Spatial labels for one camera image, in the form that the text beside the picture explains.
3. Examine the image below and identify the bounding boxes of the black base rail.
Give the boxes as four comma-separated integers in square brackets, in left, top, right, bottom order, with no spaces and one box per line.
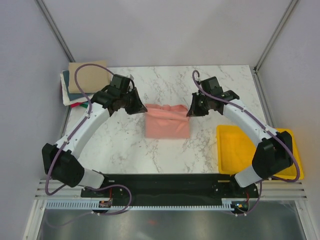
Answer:
[81,173,259,206]

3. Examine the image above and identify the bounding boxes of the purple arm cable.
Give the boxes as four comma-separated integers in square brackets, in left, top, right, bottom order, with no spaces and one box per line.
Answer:
[44,63,132,216]
[191,70,302,217]

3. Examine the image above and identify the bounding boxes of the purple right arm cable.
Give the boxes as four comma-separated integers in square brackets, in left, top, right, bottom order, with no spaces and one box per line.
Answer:
[191,70,302,217]

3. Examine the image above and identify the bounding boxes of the right aluminium frame post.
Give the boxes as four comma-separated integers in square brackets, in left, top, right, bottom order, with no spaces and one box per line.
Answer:
[252,0,301,75]

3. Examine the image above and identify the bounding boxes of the yellow plastic bin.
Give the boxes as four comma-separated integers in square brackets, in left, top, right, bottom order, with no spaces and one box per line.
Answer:
[216,125,305,180]

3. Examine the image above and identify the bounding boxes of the pink t shirt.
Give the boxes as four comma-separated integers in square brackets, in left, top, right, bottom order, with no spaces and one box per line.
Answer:
[145,104,190,139]

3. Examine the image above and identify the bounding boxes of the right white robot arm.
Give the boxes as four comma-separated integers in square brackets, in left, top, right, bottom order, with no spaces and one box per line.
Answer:
[187,70,300,197]

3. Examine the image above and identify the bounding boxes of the folded dark blue t shirt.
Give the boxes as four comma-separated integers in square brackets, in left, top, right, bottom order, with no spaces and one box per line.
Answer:
[68,75,84,96]

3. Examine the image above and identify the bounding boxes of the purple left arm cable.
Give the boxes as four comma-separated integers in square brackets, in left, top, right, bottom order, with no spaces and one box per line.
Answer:
[44,63,132,216]

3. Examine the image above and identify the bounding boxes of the folded green t shirt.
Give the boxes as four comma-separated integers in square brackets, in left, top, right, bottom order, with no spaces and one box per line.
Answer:
[80,102,89,108]

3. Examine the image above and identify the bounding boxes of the aluminium frame post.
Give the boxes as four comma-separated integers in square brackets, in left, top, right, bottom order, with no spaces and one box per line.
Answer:
[34,0,75,63]
[252,0,301,75]

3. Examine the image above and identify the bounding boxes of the folded red t shirt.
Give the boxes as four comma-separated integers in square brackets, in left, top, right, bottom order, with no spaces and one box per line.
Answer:
[70,102,83,108]

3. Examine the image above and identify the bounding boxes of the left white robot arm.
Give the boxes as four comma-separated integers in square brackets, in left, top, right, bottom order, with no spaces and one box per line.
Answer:
[42,74,147,197]

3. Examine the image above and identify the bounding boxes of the aluminium extrusion rails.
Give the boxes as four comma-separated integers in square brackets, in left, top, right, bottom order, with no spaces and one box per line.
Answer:
[33,178,83,201]

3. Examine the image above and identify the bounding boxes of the white slotted cable duct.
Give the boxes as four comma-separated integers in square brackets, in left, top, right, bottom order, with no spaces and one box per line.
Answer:
[45,199,248,212]

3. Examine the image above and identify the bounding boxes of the left aluminium frame post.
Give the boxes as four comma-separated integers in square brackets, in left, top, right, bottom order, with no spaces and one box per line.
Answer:
[34,0,75,63]

